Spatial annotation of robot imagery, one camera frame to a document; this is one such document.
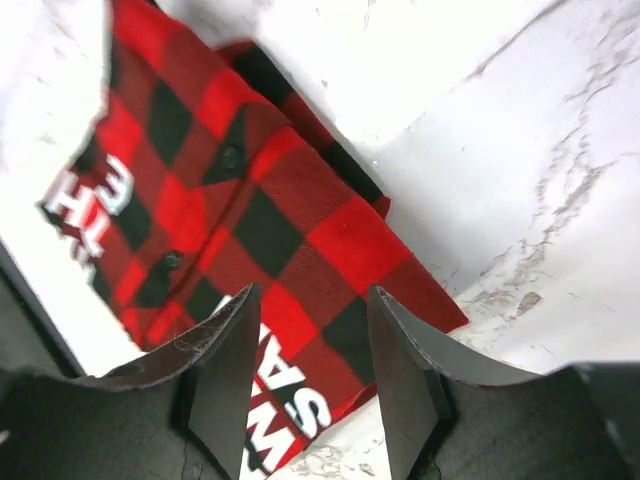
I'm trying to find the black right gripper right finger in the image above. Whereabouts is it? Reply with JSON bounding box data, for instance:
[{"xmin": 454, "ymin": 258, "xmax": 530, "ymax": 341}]
[{"xmin": 367, "ymin": 285, "xmax": 537, "ymax": 479}]

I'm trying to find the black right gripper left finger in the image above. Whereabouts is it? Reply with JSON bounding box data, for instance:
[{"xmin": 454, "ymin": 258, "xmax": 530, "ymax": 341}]
[{"xmin": 84, "ymin": 284, "xmax": 260, "ymax": 479}]

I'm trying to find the red black plaid shirt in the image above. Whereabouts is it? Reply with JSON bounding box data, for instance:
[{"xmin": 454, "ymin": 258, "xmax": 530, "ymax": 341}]
[{"xmin": 39, "ymin": 1, "xmax": 466, "ymax": 478}]

